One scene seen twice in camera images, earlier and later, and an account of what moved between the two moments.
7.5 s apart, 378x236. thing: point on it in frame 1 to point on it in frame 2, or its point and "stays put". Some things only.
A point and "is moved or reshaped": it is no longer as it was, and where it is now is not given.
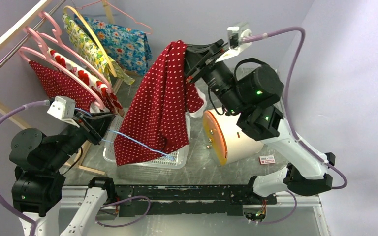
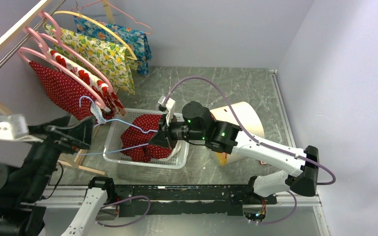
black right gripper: (198, 56) to (161, 139)
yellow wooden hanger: (88, 29) to (128, 54)
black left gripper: (94, 127) to (82, 130)
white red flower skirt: (88, 80) stays put
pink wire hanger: (109, 3) stays put
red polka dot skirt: (157, 122) is moved or reshaped
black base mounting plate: (188, 199) stays put
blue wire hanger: (130, 136) to (99, 119)
